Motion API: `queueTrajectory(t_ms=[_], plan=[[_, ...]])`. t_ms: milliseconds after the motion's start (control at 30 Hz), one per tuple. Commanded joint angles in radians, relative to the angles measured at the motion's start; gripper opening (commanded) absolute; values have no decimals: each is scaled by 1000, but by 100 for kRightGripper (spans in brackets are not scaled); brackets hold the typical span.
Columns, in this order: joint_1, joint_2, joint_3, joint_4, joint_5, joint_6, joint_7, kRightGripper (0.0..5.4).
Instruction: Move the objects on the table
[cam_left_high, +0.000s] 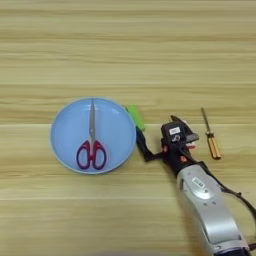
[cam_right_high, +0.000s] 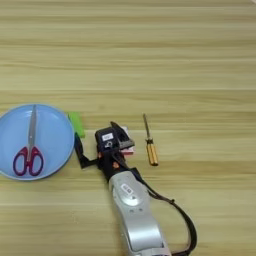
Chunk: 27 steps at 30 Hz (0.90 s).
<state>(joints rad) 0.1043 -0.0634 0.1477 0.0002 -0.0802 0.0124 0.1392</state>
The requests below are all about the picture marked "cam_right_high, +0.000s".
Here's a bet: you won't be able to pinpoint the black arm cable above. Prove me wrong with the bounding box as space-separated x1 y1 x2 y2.
132 167 198 256

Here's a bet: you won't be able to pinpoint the white red small box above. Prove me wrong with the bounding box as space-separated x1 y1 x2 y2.
119 125 136 157

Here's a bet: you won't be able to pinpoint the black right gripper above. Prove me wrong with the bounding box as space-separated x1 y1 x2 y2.
73 121 136 183

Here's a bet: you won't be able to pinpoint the amber handled screwdriver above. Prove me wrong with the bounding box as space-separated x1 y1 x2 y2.
142 113 160 167

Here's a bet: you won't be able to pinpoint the green rectangular block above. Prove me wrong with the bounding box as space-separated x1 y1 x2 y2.
67 111 87 139

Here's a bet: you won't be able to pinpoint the red handled scissors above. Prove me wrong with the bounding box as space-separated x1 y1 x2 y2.
12 104 45 177

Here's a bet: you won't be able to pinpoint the light blue round plate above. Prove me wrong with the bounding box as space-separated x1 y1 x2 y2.
0 103 76 182

